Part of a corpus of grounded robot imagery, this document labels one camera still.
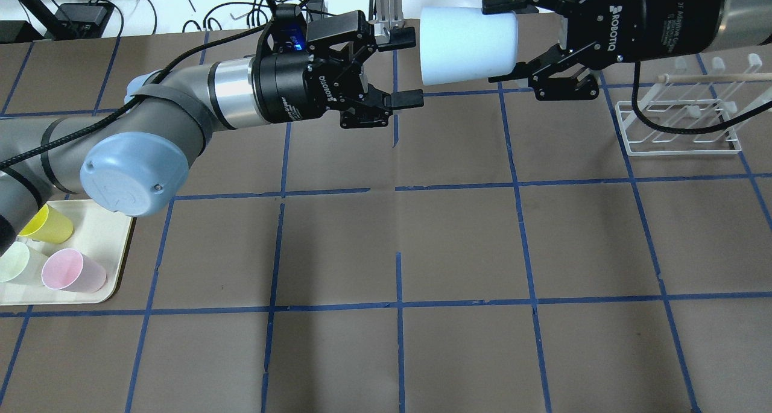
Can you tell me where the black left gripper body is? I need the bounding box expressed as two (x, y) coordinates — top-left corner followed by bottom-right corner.
(252, 4), (369, 124)

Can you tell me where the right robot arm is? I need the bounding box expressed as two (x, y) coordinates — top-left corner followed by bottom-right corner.
(482, 0), (771, 101)

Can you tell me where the cream rectangular tray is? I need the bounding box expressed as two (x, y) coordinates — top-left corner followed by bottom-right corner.
(1, 200), (135, 307)

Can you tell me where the light blue transferred cup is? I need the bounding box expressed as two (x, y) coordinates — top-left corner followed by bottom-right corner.
(419, 7), (519, 86)

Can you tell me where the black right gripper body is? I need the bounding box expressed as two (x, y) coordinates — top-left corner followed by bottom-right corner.
(566, 0), (724, 64)

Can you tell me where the yellow plastic cup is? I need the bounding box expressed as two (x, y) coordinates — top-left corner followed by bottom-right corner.
(17, 204), (74, 244)

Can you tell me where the white wire cup rack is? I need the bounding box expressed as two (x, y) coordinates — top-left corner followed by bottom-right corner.
(615, 53), (770, 157)

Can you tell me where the pink plastic cup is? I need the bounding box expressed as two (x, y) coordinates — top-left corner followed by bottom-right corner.
(42, 248), (107, 293)

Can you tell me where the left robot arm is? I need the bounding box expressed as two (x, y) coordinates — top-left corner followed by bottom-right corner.
(1, 4), (424, 253)

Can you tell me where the pale green plastic cup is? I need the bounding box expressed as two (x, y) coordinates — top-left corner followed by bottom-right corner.
(1, 242), (49, 286)

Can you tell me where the aluminium frame post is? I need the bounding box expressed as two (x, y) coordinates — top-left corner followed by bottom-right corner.
(373, 0), (403, 30)

